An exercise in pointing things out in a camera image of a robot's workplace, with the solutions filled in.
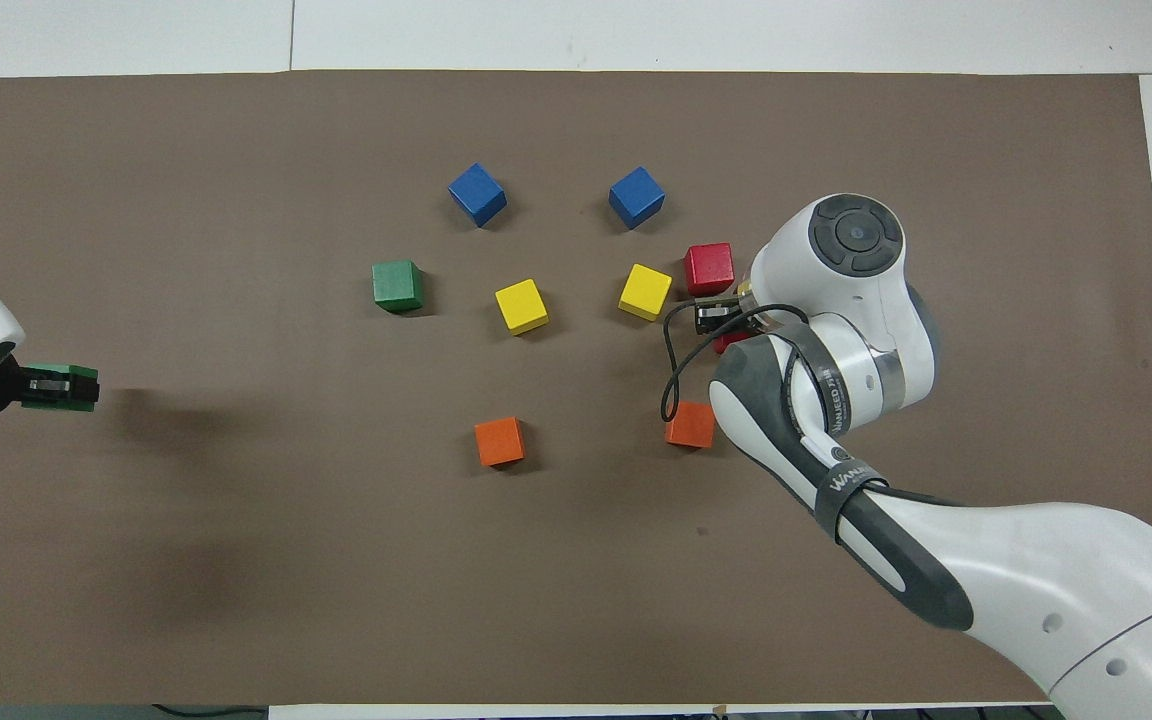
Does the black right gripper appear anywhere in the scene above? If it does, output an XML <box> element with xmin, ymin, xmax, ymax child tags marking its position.
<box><xmin>693</xmin><ymin>296</ymin><xmax>743</xmax><ymax>337</ymax></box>

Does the dark grey cable strap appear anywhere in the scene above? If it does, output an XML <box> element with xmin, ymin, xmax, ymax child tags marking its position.
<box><xmin>781</xmin><ymin>320</ymin><xmax>862</xmax><ymax>438</ymax></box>
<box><xmin>812</xmin><ymin>455</ymin><xmax>889</xmax><ymax>543</ymax></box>

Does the yellow wooden cube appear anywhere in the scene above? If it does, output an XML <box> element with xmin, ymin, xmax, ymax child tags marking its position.
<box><xmin>494</xmin><ymin>278</ymin><xmax>550</xmax><ymax>336</ymax></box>
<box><xmin>618</xmin><ymin>263</ymin><xmax>674</xmax><ymax>322</ymax></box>

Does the brown paper table mat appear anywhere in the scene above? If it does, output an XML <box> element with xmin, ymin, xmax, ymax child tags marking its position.
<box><xmin>0</xmin><ymin>69</ymin><xmax>1152</xmax><ymax>706</ymax></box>

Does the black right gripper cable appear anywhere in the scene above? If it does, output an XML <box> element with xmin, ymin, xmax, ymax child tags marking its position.
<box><xmin>660</xmin><ymin>300</ymin><xmax>809</xmax><ymax>423</ymax></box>

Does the black floor cable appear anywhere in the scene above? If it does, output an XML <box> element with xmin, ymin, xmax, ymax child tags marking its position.
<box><xmin>151</xmin><ymin>703</ymin><xmax>269</xmax><ymax>720</ymax></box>

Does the blue wooden cube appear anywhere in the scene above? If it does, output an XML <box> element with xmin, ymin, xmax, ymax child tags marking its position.
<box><xmin>608</xmin><ymin>166</ymin><xmax>666</xmax><ymax>231</ymax></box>
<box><xmin>448</xmin><ymin>162</ymin><xmax>508</xmax><ymax>228</ymax></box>

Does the orange wooden cube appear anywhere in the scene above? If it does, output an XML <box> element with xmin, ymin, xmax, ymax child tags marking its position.
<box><xmin>474</xmin><ymin>416</ymin><xmax>527</xmax><ymax>468</ymax></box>
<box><xmin>665</xmin><ymin>400</ymin><xmax>717</xmax><ymax>450</ymax></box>

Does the green wooden cube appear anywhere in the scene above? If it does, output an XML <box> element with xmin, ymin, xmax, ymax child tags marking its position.
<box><xmin>372</xmin><ymin>260</ymin><xmax>425</xmax><ymax>313</ymax></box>
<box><xmin>21</xmin><ymin>365</ymin><xmax>99</xmax><ymax>413</ymax></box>

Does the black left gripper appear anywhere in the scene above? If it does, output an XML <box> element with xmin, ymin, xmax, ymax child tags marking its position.
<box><xmin>0</xmin><ymin>355</ymin><xmax>74</xmax><ymax>419</ymax></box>

